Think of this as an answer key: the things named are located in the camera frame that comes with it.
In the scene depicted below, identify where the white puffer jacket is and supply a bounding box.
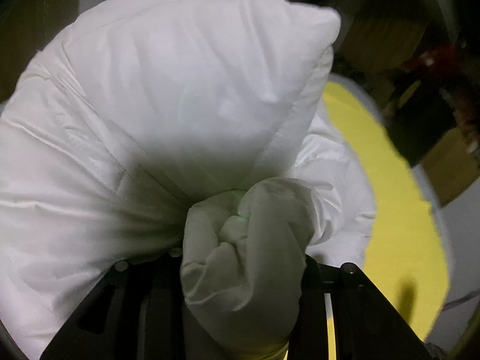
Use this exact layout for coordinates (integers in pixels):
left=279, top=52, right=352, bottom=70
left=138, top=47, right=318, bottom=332
left=1, top=0, right=376, bottom=359

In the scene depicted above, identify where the yellow blanket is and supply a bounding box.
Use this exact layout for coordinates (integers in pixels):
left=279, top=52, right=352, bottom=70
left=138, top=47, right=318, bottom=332
left=279, top=80, right=449, bottom=359

